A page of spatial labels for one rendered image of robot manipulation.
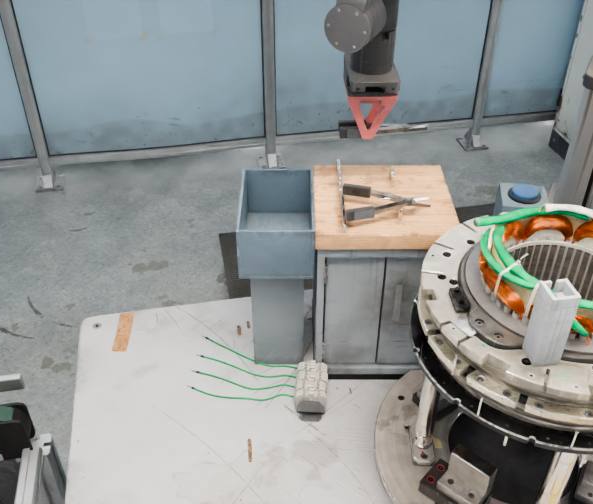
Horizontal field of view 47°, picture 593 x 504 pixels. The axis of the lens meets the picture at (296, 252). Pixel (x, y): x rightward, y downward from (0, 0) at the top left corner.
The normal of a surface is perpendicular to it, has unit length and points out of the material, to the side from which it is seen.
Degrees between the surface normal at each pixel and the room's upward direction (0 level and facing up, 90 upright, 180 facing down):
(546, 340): 90
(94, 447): 0
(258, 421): 0
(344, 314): 90
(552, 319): 90
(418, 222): 0
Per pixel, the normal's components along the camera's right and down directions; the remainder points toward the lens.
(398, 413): 0.00, -0.80
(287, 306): 0.00, 0.60
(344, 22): -0.44, 0.54
